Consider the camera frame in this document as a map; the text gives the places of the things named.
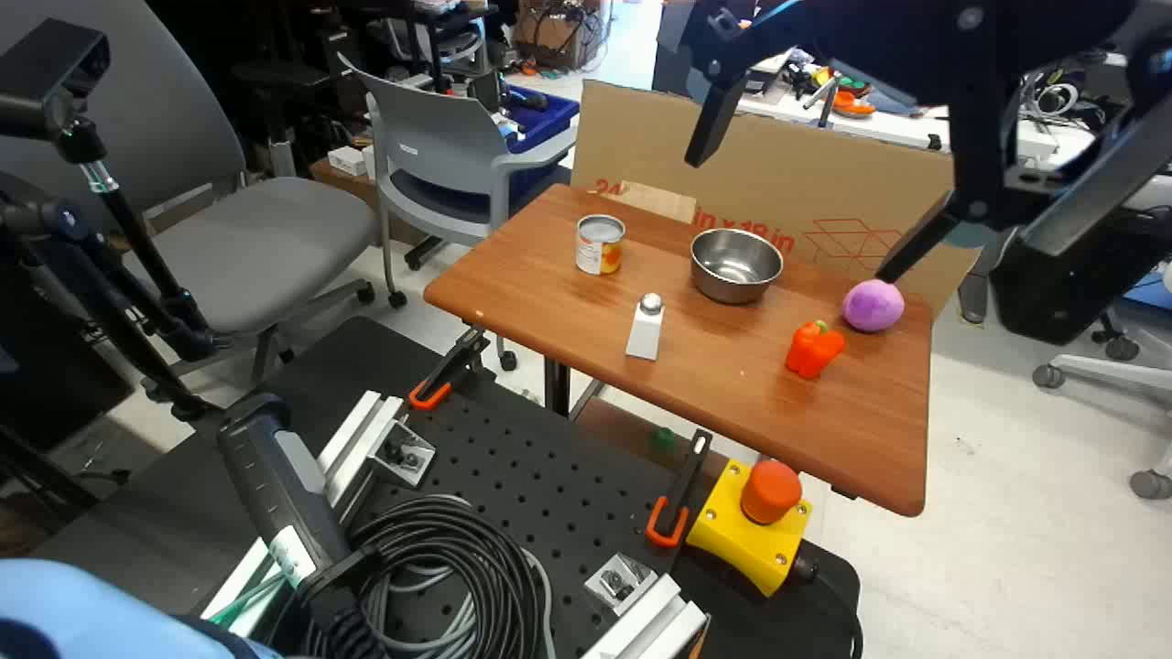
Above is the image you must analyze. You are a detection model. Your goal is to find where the white salt shaker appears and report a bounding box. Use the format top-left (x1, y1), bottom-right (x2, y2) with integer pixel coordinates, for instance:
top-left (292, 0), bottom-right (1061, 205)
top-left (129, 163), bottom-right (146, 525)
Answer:
top-left (626, 294), bottom-right (666, 360)

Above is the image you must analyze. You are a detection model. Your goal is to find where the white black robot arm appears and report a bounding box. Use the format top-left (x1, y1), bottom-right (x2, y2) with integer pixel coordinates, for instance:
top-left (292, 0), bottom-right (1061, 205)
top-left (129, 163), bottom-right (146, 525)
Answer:
top-left (685, 0), bottom-right (1172, 283)

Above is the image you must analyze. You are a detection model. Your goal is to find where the stainless steel bowl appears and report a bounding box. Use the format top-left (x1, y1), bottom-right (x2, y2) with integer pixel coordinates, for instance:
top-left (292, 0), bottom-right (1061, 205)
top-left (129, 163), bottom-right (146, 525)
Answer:
top-left (688, 226), bottom-right (783, 306)

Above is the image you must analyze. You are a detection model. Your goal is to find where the orange black clamp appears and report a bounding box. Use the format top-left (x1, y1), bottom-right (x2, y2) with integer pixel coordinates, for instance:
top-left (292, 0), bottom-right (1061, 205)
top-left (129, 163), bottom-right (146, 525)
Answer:
top-left (644, 427), bottom-right (710, 549)
top-left (406, 328), bottom-right (489, 411)

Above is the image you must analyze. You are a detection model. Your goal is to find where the cardboard panel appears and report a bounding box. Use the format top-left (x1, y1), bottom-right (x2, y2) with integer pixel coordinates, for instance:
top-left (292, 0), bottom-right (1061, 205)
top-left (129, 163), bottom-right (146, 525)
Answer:
top-left (571, 80), bottom-right (953, 283)

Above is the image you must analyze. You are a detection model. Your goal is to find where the yellow emergency stop box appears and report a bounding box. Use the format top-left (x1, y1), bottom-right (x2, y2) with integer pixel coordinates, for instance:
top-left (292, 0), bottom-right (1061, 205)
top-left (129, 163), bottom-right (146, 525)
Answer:
top-left (685, 457), bottom-right (812, 598)

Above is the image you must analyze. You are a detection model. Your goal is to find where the light grey chair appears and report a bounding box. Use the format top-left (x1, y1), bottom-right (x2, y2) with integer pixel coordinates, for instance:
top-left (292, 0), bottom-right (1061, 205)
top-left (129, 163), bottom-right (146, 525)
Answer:
top-left (359, 69), bottom-right (579, 272)

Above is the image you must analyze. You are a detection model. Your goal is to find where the purple ball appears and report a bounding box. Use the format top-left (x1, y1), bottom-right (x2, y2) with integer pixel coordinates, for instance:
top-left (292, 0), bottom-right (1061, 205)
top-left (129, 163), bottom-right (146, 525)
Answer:
top-left (842, 278), bottom-right (906, 334)

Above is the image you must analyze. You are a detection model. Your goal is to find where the orange toy pepper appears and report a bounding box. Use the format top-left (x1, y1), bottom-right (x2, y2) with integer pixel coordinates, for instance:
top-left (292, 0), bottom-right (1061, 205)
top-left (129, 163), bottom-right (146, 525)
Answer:
top-left (783, 318), bottom-right (845, 379)

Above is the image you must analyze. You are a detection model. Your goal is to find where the black coiled cable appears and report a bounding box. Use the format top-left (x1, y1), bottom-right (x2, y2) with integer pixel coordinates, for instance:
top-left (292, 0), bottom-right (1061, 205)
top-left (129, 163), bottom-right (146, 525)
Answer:
top-left (297, 492), bottom-right (563, 659)

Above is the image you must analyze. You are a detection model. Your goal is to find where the open tin can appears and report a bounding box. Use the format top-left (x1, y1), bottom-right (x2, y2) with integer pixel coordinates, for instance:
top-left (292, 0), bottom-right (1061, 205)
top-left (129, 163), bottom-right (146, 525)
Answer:
top-left (577, 212), bottom-right (626, 274)

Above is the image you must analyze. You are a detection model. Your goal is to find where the black perforated base board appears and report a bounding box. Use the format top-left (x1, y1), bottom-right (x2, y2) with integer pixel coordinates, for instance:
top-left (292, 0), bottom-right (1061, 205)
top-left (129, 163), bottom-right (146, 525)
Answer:
top-left (33, 313), bottom-right (865, 659)

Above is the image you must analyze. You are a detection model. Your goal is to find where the orange black clamp left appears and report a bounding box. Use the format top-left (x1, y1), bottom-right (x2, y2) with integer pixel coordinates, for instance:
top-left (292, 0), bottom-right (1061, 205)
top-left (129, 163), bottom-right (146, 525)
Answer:
top-left (406, 328), bottom-right (489, 411)

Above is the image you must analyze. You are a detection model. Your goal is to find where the black camera on tripod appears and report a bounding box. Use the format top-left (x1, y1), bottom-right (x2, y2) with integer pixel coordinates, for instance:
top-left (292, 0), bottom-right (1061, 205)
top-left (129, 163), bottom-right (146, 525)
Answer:
top-left (0, 16), bottom-right (215, 361)

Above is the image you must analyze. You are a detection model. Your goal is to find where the grey office chair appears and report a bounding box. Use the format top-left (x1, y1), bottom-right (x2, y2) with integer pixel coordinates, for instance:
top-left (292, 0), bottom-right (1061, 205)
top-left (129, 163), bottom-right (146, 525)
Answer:
top-left (0, 0), bottom-right (378, 387)

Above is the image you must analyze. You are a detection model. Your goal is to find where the wooden table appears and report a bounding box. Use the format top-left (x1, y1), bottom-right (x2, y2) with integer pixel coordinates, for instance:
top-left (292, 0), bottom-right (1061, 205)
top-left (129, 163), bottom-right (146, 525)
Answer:
top-left (427, 188), bottom-right (934, 515)

